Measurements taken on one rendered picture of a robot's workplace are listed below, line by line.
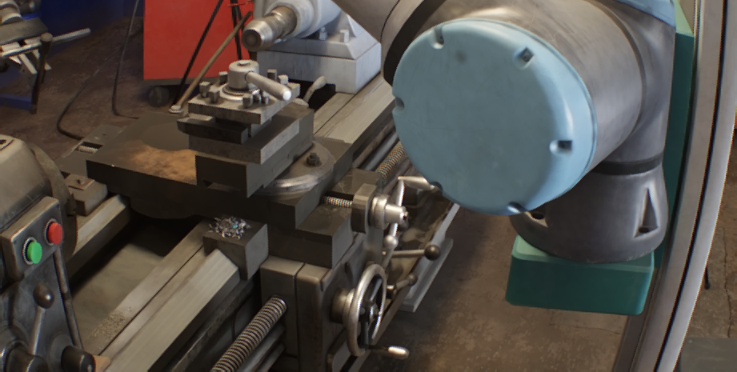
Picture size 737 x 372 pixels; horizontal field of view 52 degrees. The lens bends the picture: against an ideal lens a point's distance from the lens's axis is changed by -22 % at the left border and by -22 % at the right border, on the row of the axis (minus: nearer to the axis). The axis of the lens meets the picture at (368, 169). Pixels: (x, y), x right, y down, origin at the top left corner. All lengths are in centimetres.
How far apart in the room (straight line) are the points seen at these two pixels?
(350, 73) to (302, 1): 28
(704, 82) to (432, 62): 41
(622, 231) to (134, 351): 94
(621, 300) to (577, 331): 224
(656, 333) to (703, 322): 219
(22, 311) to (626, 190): 74
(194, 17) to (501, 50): 415
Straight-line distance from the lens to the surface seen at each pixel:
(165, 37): 479
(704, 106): 97
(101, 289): 193
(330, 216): 188
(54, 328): 117
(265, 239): 186
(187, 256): 182
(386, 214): 190
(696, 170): 99
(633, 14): 79
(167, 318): 162
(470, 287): 332
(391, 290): 218
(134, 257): 205
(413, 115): 68
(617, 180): 84
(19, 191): 109
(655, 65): 80
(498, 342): 303
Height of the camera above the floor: 176
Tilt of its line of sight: 25 degrees down
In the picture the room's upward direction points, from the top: 2 degrees clockwise
